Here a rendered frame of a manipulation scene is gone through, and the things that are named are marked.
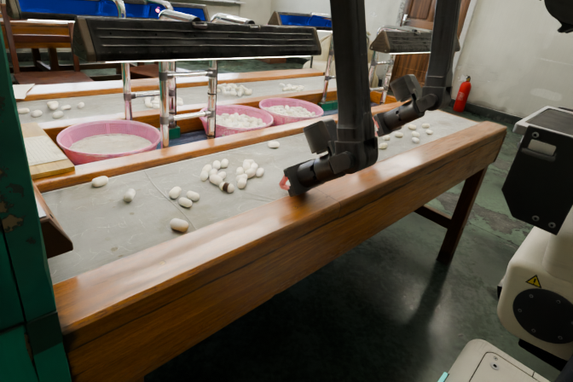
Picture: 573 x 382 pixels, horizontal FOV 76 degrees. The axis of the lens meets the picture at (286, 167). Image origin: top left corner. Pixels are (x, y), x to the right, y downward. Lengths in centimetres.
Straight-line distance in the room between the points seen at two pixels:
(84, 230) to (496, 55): 531
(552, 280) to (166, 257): 67
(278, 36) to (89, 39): 45
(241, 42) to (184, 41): 15
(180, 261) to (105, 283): 12
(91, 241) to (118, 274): 14
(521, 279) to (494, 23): 499
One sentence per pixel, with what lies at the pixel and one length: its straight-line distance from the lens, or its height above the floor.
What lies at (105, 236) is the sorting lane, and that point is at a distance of 78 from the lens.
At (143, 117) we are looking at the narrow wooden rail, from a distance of 133.
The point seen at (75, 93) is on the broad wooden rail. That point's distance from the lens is 162.
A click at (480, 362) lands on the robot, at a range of 136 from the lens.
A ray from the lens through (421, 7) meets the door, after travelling 596.
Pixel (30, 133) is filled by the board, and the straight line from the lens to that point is 119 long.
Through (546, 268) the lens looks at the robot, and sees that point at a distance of 81.
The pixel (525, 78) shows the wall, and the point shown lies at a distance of 556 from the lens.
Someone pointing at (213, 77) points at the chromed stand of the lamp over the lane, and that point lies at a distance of 110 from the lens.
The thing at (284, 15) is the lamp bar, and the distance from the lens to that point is 179.
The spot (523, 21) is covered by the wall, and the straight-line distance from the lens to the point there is 557.
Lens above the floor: 119
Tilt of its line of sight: 25 degrees down
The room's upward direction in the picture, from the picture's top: 7 degrees clockwise
